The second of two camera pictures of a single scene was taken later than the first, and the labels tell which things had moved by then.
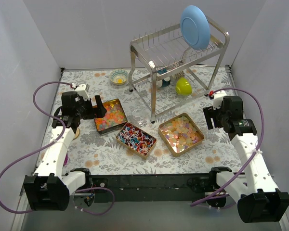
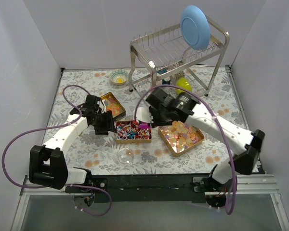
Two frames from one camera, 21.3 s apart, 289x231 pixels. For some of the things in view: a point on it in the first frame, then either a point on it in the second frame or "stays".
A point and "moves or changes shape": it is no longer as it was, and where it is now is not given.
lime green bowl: [183, 87] stays
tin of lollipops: [139, 143] moves or changes shape
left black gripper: [92, 110] → [105, 122]
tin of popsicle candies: [180, 134] stays
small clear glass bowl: [138, 118] → [125, 156]
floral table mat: [154, 122] stays
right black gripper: [215, 116] → [155, 116]
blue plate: [195, 27] stays
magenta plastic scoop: [66, 160] → [144, 126]
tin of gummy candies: [114, 118] moves or changes shape
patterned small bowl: [119, 76] stays
